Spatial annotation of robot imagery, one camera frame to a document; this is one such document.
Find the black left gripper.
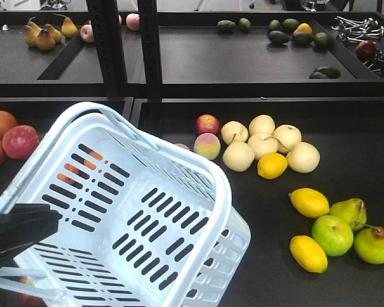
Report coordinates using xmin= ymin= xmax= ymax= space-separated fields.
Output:
xmin=0 ymin=203 xmax=61 ymax=269

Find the light blue plastic basket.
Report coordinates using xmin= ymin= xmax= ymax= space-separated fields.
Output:
xmin=0 ymin=102 xmax=251 ymax=306

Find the red yellow apple front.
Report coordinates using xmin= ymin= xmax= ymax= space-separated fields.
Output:
xmin=16 ymin=276 xmax=47 ymax=307

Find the pink peach behind basket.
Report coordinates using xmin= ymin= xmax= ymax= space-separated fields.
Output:
xmin=174 ymin=143 xmax=191 ymax=151

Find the brown yellow pear three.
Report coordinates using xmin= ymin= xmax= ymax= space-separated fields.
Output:
xmin=44 ymin=24 xmax=62 ymax=44

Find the white pear three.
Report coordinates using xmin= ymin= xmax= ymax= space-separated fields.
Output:
xmin=272 ymin=124 xmax=302 ymax=154

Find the dark green avocado three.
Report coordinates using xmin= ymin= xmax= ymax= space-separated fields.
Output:
xmin=268 ymin=19 xmax=281 ymax=31

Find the pinkish red apple right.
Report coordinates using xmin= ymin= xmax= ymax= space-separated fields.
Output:
xmin=2 ymin=125 xmax=40 ymax=160

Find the black wooden fruit display stand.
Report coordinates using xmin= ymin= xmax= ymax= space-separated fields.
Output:
xmin=0 ymin=97 xmax=134 ymax=307

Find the brown yellow pear two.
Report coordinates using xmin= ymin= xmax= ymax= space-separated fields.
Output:
xmin=36 ymin=29 xmax=56 ymax=51

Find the brown yellow pear one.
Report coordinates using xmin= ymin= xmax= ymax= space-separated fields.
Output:
xmin=23 ymin=25 xmax=38 ymax=47

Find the brown yellow pear four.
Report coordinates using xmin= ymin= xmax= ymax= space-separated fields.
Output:
xmin=54 ymin=13 xmax=79 ymax=38

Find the pale pink apple front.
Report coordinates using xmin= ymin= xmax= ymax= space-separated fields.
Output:
xmin=80 ymin=24 xmax=95 ymax=43

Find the pink yellow peach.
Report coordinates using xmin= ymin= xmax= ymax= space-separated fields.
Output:
xmin=193 ymin=133 xmax=221 ymax=161

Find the white pear five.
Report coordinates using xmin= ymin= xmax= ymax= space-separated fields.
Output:
xmin=223 ymin=141 xmax=255 ymax=172

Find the white pear one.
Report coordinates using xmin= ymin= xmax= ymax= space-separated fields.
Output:
xmin=221 ymin=121 xmax=249 ymax=145

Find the pale pink apple right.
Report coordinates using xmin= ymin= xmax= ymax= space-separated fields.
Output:
xmin=125 ymin=13 xmax=141 ymax=31

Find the white pear four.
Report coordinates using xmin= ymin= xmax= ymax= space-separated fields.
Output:
xmin=248 ymin=132 xmax=278 ymax=161

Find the yellow lemon near pears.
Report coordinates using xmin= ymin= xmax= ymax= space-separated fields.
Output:
xmin=257 ymin=153 xmax=288 ymax=179

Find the white pear two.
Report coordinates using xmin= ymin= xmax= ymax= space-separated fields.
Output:
xmin=248 ymin=114 xmax=275 ymax=136

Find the dark green avocado one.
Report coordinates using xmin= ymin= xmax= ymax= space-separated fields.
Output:
xmin=216 ymin=20 xmax=236 ymax=33

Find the yellow lemon upper right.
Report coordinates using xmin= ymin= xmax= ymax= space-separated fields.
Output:
xmin=289 ymin=187 xmax=330 ymax=218

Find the yellow lemon lower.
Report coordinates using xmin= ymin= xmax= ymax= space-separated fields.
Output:
xmin=289 ymin=235 xmax=328 ymax=274

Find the white pear six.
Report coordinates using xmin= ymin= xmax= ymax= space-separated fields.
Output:
xmin=287 ymin=142 xmax=321 ymax=173

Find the dark green avocado two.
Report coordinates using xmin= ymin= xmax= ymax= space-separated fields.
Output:
xmin=238 ymin=18 xmax=252 ymax=32

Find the black rear display tray stand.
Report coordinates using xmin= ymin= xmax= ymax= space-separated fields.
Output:
xmin=0 ymin=12 xmax=384 ymax=98

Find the green apple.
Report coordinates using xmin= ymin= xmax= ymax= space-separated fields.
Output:
xmin=311 ymin=214 xmax=354 ymax=256

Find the dark green avocado five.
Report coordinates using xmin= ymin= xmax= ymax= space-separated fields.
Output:
xmin=268 ymin=30 xmax=290 ymax=44

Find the green pear rear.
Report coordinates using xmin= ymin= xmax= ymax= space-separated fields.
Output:
xmin=330 ymin=198 xmax=367 ymax=232

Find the dark green avocado four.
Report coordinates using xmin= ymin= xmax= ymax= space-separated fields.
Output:
xmin=282 ymin=18 xmax=300 ymax=33

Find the dark green avocado six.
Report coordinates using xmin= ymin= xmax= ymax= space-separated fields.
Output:
xmin=292 ymin=31 xmax=314 ymax=46

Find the dark green avocado eight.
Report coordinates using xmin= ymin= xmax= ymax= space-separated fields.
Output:
xmin=309 ymin=66 xmax=341 ymax=79

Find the yellow mango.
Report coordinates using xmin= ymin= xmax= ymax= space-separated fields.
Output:
xmin=293 ymin=23 xmax=313 ymax=34

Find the black perforated upright post left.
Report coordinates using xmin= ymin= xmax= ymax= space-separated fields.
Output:
xmin=86 ymin=0 xmax=127 ymax=98

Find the black perforated upright post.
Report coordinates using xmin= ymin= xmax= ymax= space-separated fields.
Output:
xmin=138 ymin=0 xmax=163 ymax=100
xmin=86 ymin=0 xmax=127 ymax=98

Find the black perforated upright post right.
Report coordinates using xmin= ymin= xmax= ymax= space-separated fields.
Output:
xmin=138 ymin=0 xmax=163 ymax=100

